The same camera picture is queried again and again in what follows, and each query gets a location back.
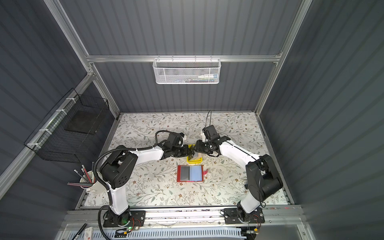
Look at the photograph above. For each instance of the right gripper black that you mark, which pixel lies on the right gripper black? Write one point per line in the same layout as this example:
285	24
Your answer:
199	147

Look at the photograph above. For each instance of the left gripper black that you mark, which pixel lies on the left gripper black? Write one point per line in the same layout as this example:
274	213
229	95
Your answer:
186	153

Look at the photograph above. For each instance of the red leather card holder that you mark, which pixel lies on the red leather card holder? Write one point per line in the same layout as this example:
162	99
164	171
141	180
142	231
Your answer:
197	173

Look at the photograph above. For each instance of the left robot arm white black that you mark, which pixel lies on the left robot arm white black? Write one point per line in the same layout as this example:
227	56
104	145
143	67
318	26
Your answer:
114	168

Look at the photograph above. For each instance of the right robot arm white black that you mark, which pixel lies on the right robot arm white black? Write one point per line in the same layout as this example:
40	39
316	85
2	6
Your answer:
263	178

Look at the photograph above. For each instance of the yellow plastic card tray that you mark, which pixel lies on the yellow plastic card tray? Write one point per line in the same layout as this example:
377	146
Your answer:
195	159

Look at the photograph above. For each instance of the white tube in basket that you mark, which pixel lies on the white tube in basket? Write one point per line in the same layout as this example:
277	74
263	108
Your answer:
209	77

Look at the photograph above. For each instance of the white pencil cup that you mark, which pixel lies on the white pencil cup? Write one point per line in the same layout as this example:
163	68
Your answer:
96	188

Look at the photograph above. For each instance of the small white red box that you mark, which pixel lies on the small white red box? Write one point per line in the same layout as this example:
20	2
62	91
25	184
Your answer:
88	233

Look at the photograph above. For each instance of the black pen on ledge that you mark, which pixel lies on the black pen on ledge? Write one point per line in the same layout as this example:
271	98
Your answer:
78	234

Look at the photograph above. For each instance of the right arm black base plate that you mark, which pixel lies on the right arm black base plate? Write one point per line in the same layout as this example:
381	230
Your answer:
234	216

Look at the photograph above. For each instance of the white wire mesh basket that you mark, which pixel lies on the white wire mesh basket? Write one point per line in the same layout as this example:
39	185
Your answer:
185	73

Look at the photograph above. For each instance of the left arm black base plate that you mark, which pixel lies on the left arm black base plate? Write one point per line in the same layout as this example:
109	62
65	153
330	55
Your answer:
127	219

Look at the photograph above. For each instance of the white slotted cable duct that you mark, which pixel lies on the white slotted cable duct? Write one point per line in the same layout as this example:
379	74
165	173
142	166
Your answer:
179	233

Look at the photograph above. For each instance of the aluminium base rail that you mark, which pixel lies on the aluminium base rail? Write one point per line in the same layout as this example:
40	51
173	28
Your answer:
185	217

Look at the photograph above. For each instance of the black wire mesh basket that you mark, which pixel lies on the black wire mesh basket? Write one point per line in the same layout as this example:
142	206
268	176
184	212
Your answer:
75	133

